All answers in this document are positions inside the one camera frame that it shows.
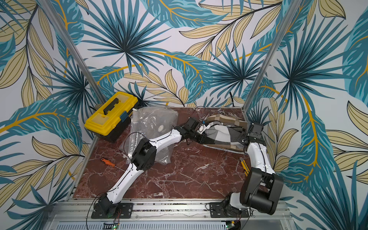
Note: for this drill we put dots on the aluminium corner post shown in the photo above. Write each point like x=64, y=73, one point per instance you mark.
x=65, y=36
x=292, y=10

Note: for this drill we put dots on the yellow utility knife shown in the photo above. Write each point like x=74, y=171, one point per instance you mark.
x=245, y=167

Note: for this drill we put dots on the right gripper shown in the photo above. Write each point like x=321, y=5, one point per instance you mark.
x=247, y=136

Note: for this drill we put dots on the left aluminium corner post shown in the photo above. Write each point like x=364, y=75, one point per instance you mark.
x=65, y=36

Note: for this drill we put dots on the orange handled pliers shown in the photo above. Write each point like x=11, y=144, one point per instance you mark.
x=109, y=163

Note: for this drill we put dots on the right aluminium corner post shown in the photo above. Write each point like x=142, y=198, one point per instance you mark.
x=292, y=10

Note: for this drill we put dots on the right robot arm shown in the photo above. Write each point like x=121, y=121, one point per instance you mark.
x=262, y=187

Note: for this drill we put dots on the clear plastic vacuum bag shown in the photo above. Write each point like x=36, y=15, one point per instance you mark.
x=144, y=124

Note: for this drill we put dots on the yellow black toolbox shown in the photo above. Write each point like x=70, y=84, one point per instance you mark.
x=113, y=117

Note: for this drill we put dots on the aluminium front rail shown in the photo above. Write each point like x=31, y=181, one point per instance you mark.
x=165, y=214

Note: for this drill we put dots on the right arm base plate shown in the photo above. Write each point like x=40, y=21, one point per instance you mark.
x=225, y=210

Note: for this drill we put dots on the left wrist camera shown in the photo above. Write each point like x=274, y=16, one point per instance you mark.
x=202, y=125

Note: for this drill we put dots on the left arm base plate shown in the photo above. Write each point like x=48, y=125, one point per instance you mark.
x=112, y=211

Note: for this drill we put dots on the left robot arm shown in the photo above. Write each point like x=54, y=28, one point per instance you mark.
x=143, y=159

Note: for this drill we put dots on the olive tan plaid blanket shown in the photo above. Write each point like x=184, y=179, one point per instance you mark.
x=226, y=120

